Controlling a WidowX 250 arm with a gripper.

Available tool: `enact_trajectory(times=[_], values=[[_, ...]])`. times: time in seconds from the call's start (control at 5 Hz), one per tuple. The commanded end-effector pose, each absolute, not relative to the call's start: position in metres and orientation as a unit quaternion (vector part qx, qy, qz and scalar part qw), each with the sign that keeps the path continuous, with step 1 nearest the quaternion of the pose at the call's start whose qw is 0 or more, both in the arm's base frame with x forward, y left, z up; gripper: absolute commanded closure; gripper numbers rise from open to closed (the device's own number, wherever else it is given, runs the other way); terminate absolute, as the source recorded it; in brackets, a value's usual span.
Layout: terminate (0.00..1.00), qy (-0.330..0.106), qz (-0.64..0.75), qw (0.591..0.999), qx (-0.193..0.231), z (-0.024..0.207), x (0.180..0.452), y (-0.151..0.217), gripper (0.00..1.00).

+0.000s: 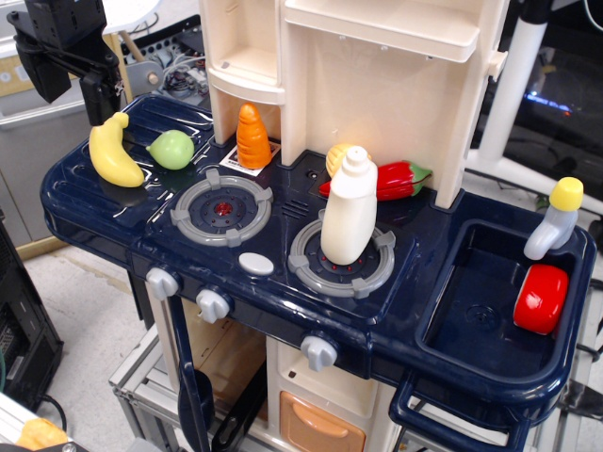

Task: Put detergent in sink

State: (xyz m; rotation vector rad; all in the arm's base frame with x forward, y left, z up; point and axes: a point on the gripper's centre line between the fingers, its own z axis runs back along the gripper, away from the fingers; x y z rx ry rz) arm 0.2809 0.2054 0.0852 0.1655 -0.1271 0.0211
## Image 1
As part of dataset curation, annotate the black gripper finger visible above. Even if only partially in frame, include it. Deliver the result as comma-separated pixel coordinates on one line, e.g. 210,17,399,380
80,70,124,126
15,36,72,104

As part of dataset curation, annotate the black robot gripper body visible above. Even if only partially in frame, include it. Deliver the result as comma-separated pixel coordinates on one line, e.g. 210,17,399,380
7,0,119,75

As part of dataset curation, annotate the white detergent bottle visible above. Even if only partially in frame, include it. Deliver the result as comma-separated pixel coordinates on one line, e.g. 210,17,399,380
319,145,380,266

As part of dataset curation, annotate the navy toy sink basin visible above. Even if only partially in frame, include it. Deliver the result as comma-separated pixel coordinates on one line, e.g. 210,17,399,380
416,220,588,381

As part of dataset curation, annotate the yellow toy banana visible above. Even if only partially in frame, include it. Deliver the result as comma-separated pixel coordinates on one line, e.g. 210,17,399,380
89,112,144,188

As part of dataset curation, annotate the green toy pear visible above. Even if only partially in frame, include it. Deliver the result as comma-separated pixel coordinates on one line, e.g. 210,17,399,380
146,130,194,170

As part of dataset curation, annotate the orange toy carrot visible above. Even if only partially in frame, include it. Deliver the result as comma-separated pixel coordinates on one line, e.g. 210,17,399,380
236,103,272,170

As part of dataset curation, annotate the grey left stove burner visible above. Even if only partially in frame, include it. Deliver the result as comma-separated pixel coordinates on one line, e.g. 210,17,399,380
170,169,273,248

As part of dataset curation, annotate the grey stove burner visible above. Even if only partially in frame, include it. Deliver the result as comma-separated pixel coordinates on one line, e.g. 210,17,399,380
170,169,273,248
287,220,396,299

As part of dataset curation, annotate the grey left stove knob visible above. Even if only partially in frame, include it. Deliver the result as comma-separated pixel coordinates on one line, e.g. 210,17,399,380
146,267,179,299

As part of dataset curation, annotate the grey stove knob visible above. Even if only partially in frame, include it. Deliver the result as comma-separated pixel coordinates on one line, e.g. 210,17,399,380
146,267,179,299
301,335,337,372
195,289,230,324

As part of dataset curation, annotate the grey oval button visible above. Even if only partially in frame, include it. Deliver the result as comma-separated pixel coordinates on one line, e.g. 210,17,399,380
238,252,274,276

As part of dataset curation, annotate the grey middle stove knob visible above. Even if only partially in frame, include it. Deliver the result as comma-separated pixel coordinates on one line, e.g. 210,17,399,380
195,289,230,324

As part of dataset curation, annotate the yellow toy corn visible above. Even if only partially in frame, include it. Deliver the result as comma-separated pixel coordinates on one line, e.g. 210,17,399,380
326,143,372,178

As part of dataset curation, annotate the grey right stove burner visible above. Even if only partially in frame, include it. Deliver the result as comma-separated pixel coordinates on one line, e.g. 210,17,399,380
287,220,396,299

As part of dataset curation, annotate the black computer case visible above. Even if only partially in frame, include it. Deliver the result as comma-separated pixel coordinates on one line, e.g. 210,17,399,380
1,228,63,411

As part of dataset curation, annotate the cream toy kitchen shelf unit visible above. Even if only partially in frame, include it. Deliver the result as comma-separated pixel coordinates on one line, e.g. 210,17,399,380
200,1,508,208

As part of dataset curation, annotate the red toy chili pepper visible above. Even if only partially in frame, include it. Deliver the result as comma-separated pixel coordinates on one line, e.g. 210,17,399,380
318,160,432,202

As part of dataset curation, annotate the grey right stove knob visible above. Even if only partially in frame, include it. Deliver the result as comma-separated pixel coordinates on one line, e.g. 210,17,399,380
301,335,337,372

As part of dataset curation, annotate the yellow object bottom left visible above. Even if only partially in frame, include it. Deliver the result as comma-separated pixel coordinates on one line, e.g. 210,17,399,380
15,418,69,451

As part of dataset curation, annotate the orange toy drawer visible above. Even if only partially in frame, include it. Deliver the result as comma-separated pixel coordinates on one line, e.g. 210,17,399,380
280,392,366,452

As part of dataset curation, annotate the navy toy kitchen countertop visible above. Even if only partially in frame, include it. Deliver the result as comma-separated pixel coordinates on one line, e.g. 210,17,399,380
41,96,596,433

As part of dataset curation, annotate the grey faucet yellow cap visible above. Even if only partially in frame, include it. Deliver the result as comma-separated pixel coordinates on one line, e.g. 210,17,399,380
524,177,583,261

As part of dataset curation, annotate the aluminium frame stand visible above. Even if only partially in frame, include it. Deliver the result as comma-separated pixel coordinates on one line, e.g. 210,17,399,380
109,326,188,451

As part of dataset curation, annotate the white pvc pipe frame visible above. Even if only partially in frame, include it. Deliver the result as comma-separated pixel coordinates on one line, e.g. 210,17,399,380
469,1,602,191

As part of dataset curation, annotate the navy towel bar handle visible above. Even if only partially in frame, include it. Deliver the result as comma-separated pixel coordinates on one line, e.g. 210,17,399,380
389,371,531,451

